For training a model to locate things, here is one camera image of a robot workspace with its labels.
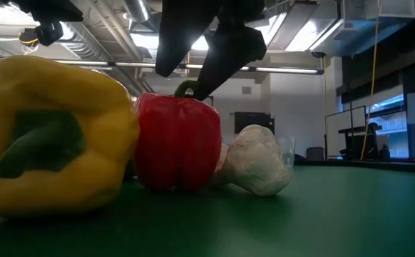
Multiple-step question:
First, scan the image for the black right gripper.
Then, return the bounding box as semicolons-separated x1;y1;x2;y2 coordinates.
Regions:
155;0;267;102

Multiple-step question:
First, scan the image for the large red bell pepper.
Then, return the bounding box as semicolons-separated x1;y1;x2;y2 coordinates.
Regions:
132;80;223;193

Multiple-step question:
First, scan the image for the large yellow bell pepper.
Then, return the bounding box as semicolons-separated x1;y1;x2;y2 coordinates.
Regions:
0;55;140;218

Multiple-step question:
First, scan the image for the long ceiling light strip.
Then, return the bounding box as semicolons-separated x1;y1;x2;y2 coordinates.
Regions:
53;59;325;76

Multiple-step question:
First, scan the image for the white garlic bulb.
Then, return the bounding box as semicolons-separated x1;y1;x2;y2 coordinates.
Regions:
209;124;294;198

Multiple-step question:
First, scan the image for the clear plastic bin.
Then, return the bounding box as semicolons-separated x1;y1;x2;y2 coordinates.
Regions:
277;135;297;168

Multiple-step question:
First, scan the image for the black office chair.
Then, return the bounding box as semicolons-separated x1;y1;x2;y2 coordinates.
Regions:
306;146;325;161

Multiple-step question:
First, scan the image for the white board on stand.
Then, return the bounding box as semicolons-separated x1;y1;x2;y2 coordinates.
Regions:
324;105;368;160

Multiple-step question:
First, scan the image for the black lab equipment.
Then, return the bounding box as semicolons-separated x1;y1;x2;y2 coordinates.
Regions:
338;122;390;161

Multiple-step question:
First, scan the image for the green table mat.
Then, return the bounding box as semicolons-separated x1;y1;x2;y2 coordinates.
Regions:
0;164;415;257

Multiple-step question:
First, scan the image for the silver ceiling duct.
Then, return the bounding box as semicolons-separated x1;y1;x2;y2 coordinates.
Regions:
121;0;152;23

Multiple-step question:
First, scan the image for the black wall monitor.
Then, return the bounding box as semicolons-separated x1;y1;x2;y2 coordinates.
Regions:
233;111;276;135

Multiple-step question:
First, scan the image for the yellow cord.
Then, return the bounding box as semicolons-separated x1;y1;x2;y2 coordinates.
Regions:
359;0;382;161

